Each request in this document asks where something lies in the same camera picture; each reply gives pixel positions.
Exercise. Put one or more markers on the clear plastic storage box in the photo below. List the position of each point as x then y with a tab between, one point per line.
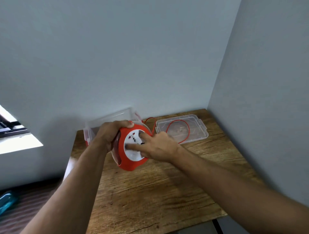
108	117

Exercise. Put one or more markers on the window with black bars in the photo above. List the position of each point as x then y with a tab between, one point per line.
14	144

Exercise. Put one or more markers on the black metal table leg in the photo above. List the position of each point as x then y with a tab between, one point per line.
217	226

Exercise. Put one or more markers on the person's left hand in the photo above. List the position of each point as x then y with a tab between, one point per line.
107	135

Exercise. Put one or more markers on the brown textured mattress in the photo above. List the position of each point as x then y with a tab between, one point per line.
29	209

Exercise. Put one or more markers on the person's left forearm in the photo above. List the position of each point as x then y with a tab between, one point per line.
72	195

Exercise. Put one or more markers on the blue transparent bottle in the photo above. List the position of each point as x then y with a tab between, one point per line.
6	202

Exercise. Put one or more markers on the person's right forearm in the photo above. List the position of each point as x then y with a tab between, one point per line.
241	195

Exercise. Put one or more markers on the clear plastic box lid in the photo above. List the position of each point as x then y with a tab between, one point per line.
200	130

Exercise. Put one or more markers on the person's right hand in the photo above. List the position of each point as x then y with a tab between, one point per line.
161	148

